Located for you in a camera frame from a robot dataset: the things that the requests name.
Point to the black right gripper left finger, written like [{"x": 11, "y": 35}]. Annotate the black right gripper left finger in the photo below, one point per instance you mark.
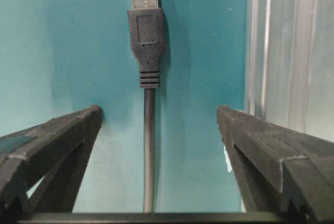
[{"x": 42, "y": 167}]

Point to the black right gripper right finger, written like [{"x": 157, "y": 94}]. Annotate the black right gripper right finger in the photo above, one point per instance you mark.
[{"x": 278, "y": 169}]

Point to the aluminium extrusion rail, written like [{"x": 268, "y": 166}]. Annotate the aluminium extrusion rail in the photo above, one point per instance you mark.
[{"x": 289, "y": 64}]

